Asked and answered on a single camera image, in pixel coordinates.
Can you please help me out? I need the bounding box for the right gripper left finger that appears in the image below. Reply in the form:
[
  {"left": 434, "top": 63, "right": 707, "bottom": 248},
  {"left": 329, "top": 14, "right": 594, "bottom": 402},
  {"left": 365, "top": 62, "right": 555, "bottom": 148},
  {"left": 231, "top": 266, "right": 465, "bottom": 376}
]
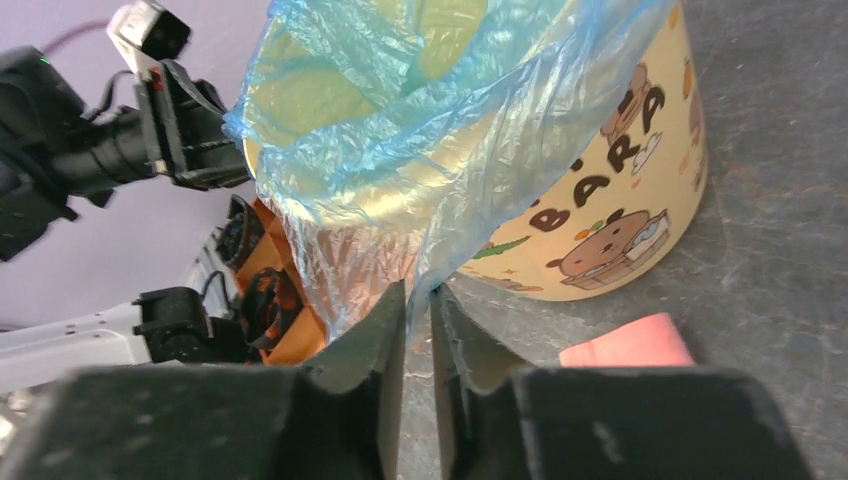
[{"left": 1, "top": 282, "right": 406, "bottom": 479}]

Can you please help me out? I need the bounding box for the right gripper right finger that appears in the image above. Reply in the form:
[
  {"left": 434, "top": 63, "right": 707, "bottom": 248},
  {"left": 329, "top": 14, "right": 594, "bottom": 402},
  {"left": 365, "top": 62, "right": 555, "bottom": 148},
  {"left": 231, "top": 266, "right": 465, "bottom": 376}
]
[{"left": 430, "top": 285, "right": 812, "bottom": 479}]

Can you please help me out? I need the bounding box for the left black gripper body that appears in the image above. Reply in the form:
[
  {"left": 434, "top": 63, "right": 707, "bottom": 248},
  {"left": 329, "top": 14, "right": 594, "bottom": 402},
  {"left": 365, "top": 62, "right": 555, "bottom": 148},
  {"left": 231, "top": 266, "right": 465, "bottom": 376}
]
[{"left": 135, "top": 59, "right": 251, "bottom": 191}]

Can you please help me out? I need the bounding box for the blue plastic trash bag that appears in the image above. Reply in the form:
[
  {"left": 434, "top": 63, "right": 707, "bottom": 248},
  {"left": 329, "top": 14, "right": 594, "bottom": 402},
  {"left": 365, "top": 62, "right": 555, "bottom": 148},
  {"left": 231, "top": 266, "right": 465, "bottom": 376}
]
[{"left": 224, "top": 1, "right": 672, "bottom": 339}]

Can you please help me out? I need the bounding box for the yellow plastic trash bin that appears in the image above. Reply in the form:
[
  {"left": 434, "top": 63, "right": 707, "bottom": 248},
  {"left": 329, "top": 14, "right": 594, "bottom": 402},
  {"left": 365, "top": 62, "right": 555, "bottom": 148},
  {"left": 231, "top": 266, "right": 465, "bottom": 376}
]
[{"left": 453, "top": 1, "right": 707, "bottom": 301}]

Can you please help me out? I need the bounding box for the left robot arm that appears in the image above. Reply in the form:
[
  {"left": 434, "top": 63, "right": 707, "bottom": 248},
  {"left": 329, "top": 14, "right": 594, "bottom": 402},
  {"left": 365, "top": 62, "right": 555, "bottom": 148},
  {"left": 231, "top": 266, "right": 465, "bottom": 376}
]
[{"left": 1, "top": 46, "right": 248, "bottom": 394}]

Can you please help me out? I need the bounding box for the black coiled roll bottom left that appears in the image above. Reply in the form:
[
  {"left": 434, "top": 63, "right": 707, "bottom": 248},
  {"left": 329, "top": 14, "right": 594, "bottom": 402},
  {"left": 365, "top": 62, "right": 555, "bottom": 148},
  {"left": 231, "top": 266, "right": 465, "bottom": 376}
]
[{"left": 215, "top": 195, "right": 265, "bottom": 271}]

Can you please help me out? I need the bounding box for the black coiled roll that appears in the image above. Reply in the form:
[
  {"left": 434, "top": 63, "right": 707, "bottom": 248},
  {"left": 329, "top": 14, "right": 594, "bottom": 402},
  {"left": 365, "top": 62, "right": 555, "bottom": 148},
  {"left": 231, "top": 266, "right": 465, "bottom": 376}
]
[
  {"left": 215, "top": 195, "right": 265, "bottom": 271},
  {"left": 239, "top": 268, "right": 304, "bottom": 352}
]

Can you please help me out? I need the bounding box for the black coiled roll bottom centre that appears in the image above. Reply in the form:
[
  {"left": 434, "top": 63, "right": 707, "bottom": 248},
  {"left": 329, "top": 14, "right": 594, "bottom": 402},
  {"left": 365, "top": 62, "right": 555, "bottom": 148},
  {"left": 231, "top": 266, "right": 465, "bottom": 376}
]
[{"left": 239, "top": 268, "right": 304, "bottom": 352}]

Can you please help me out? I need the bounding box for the wooden compartment tray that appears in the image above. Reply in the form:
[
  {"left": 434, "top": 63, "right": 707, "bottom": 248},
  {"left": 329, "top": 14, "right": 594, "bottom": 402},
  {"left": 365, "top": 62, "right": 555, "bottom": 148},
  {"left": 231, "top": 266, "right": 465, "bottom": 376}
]
[{"left": 232, "top": 199, "right": 327, "bottom": 366}]

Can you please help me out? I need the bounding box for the pink cloth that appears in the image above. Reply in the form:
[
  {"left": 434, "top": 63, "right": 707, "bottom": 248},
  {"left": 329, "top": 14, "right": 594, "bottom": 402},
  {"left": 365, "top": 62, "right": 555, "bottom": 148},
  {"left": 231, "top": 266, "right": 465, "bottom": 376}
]
[{"left": 559, "top": 313, "right": 695, "bottom": 368}]

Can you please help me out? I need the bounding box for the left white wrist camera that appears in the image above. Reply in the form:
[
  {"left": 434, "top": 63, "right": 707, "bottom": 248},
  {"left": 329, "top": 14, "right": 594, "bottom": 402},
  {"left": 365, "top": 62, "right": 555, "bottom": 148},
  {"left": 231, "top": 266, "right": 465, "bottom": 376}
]
[{"left": 106, "top": 0, "right": 192, "bottom": 80}]

